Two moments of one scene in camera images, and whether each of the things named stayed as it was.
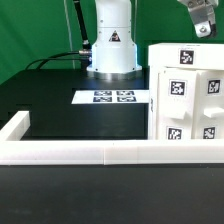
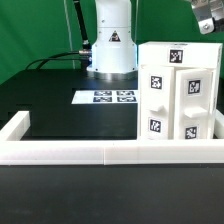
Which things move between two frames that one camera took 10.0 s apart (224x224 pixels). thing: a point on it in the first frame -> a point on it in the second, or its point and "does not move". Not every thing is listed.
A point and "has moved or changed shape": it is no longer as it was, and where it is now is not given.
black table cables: (53, 58) does not move
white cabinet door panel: (209, 104) has moved or changed shape
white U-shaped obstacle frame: (15, 151) does not move
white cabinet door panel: (176, 103) -> (156, 102)
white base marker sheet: (111, 97) does not move
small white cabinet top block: (186, 55) has moved or changed shape
